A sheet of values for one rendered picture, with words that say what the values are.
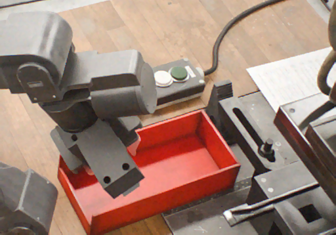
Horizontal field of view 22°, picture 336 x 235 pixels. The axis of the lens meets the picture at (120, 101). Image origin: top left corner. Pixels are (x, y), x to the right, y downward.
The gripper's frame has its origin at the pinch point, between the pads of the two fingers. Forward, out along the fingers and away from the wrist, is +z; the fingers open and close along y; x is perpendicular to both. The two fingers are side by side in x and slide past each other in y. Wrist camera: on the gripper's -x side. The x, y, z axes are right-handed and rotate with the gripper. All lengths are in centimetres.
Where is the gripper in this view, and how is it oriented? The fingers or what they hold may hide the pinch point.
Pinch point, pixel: (119, 156)
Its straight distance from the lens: 110.9
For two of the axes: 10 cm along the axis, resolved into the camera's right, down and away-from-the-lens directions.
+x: -4.6, -7.0, 5.5
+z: 3.5, 4.4, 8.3
